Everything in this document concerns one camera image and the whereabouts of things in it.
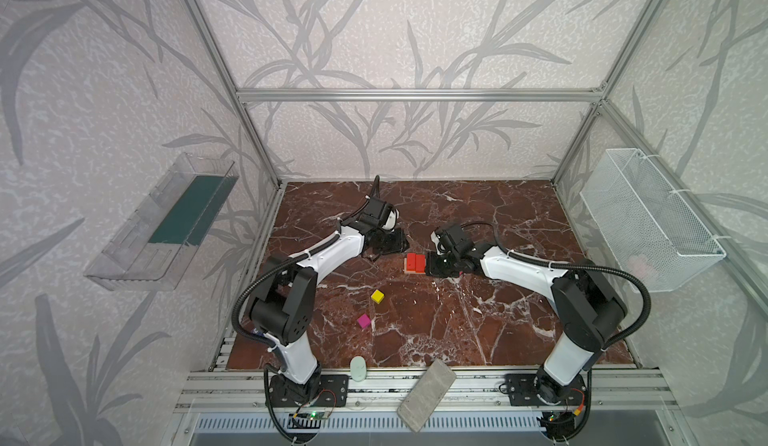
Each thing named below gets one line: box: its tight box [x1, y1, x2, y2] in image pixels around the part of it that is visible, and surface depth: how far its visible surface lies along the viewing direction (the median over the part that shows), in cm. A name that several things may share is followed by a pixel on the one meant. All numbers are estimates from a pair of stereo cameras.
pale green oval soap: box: [350, 355, 367, 382], surface depth 77 cm
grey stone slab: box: [396, 358, 457, 433], surface depth 72 cm
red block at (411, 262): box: [406, 253, 417, 271], surface depth 96 cm
